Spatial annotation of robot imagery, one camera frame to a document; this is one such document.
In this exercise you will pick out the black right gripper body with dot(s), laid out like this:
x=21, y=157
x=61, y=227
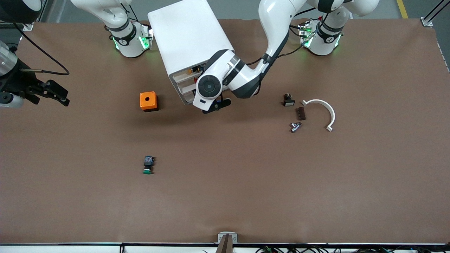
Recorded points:
x=18, y=81

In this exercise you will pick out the white plastic drawer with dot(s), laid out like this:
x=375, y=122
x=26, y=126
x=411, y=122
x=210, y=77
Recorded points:
x=190, y=99
x=186, y=84
x=189, y=92

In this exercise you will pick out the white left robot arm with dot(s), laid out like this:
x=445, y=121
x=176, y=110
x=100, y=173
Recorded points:
x=277, y=21

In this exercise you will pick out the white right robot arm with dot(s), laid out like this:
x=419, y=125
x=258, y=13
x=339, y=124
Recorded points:
x=126, y=38

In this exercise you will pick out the white drawer with cutout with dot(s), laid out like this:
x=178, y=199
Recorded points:
x=182, y=75

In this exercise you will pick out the black white square push button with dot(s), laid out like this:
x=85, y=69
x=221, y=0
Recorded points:
x=288, y=101

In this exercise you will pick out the white drawer cabinet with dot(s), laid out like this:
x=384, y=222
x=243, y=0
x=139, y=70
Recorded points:
x=186, y=31

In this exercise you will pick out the green push button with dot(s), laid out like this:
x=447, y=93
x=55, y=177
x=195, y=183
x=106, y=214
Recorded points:
x=148, y=165

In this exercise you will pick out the orange and blue small component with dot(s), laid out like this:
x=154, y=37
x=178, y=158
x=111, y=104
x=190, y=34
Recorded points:
x=191, y=71

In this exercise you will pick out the small silver metal connector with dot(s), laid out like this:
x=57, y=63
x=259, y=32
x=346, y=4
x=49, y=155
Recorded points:
x=295, y=127

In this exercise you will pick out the brown terminal block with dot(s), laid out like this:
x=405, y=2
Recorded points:
x=301, y=113

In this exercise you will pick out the brown table mat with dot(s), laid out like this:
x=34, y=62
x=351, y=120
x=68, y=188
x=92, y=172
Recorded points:
x=225, y=193

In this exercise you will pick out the orange button enclosure box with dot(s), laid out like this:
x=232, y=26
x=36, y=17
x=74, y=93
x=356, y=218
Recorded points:
x=148, y=100

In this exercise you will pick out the white curved bracket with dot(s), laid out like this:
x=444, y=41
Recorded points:
x=330, y=110

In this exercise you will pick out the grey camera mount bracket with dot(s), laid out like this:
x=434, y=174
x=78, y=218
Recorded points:
x=227, y=239

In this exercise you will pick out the white table edge rail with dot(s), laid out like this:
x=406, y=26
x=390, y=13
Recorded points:
x=70, y=248

